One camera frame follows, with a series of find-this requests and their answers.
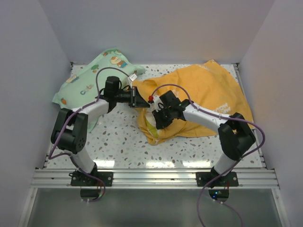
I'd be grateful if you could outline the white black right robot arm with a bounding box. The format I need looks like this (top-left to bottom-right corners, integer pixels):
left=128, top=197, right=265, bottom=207
left=148, top=91, right=256, bottom=186

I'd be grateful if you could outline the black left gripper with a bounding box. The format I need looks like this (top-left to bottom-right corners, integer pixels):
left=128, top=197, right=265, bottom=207
left=114, top=86, right=150, bottom=108

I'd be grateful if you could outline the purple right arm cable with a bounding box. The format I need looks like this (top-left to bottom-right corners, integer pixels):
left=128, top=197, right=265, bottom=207
left=151, top=84, right=266, bottom=227

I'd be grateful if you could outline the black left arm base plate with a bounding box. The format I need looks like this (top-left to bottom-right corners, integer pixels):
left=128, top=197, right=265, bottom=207
left=69, top=171, right=113, bottom=187

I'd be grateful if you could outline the orange mickey mouse pillowcase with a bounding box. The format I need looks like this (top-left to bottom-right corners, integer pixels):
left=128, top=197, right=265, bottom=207
left=133, top=60, right=253, bottom=145

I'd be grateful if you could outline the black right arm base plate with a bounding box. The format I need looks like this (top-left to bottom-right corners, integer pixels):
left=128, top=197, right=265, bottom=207
left=196, top=172, right=239, bottom=188

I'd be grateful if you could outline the aluminium mounting rail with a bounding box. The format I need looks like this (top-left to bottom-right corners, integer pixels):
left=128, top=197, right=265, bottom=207
left=30, top=168, right=279, bottom=189

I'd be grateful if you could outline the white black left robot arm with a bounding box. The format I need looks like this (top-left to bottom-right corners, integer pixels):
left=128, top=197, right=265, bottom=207
left=49, top=76, right=150, bottom=186

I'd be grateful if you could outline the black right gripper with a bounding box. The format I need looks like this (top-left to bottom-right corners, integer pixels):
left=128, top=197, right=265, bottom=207
left=152, top=105, right=174, bottom=130

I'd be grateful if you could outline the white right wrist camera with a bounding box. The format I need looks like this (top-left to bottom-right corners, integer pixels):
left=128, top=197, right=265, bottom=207
left=148, top=96, right=164, bottom=112

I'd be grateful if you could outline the cream quilted pillow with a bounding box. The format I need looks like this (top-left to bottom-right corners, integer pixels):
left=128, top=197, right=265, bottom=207
left=145, top=112, right=159, bottom=138

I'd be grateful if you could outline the green cartoon bear pillow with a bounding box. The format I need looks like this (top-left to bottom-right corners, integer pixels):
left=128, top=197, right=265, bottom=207
left=51, top=48, right=145, bottom=133

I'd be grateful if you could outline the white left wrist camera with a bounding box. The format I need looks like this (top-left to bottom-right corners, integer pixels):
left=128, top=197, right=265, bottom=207
left=127, top=73, right=137, bottom=87

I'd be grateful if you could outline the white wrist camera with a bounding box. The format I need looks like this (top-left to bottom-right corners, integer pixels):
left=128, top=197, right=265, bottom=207
left=127, top=73, right=137, bottom=87
left=148, top=96, right=164, bottom=112

